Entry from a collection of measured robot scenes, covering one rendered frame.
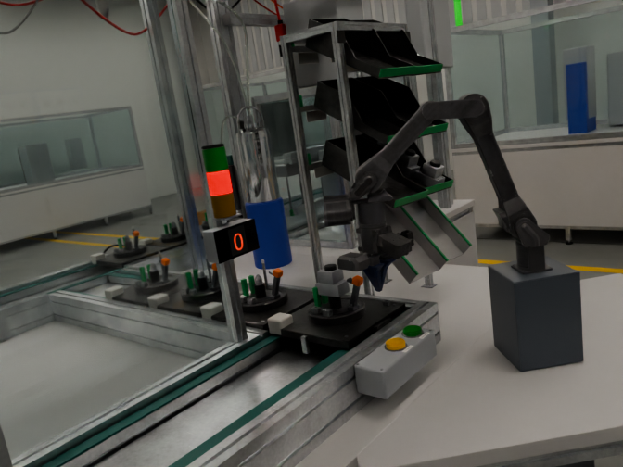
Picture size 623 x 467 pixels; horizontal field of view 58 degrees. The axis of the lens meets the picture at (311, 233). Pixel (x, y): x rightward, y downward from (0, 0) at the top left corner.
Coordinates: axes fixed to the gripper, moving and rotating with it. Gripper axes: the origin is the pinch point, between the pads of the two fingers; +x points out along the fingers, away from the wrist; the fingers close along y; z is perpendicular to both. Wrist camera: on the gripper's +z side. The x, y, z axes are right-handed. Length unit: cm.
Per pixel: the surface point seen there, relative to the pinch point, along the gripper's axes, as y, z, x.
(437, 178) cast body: 41.4, -11.8, -15.4
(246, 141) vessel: 41, -98, -30
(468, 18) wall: 802, -462, -174
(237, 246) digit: -21.5, -20.6, -10.2
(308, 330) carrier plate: -10.6, -13.3, 11.8
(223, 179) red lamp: -22.3, -20.9, -25.0
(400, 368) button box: -9.7, 12.6, 14.7
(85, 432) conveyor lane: -61, -18, 15
